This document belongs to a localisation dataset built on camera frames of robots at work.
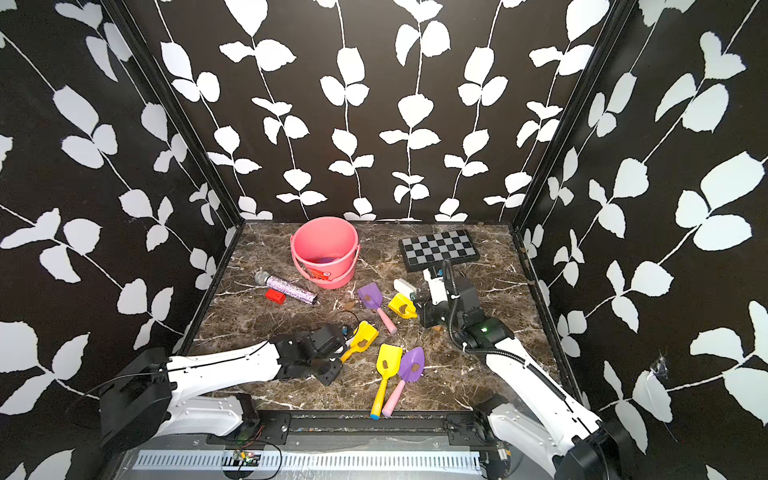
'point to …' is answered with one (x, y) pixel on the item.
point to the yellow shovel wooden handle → (410, 309)
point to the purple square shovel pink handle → (371, 296)
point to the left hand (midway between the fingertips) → (340, 362)
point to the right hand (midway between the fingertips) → (412, 297)
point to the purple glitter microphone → (286, 287)
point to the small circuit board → (245, 458)
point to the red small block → (275, 296)
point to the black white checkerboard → (427, 251)
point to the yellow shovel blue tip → (388, 362)
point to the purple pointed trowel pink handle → (326, 259)
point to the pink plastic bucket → (324, 250)
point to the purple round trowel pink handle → (410, 370)
